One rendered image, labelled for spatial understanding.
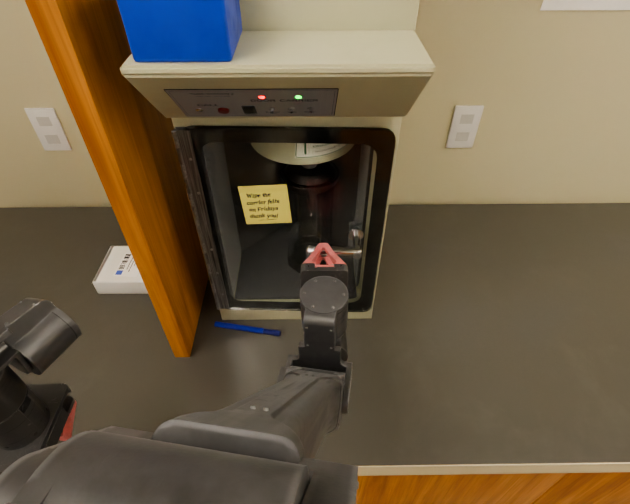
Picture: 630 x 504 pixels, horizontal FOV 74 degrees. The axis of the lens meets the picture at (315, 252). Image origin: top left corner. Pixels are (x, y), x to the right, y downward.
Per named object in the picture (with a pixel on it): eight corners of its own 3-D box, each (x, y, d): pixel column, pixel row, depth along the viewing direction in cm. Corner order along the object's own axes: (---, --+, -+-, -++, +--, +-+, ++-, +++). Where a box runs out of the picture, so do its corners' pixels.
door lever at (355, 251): (307, 238, 72) (307, 227, 70) (363, 239, 71) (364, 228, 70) (305, 261, 68) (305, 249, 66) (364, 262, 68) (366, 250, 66)
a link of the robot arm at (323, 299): (275, 409, 51) (346, 419, 49) (264, 357, 43) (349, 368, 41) (295, 327, 59) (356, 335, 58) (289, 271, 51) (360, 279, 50)
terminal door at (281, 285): (221, 306, 86) (177, 124, 58) (370, 309, 86) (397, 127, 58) (221, 309, 86) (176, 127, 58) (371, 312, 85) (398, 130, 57)
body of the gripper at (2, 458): (74, 390, 53) (49, 359, 48) (38, 477, 46) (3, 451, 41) (23, 391, 53) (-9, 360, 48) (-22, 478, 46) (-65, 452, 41)
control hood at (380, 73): (167, 110, 57) (147, 30, 50) (404, 108, 58) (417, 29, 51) (143, 154, 49) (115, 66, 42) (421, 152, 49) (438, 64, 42)
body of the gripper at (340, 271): (347, 260, 59) (351, 302, 54) (344, 306, 66) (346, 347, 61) (301, 261, 59) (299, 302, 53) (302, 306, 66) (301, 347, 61)
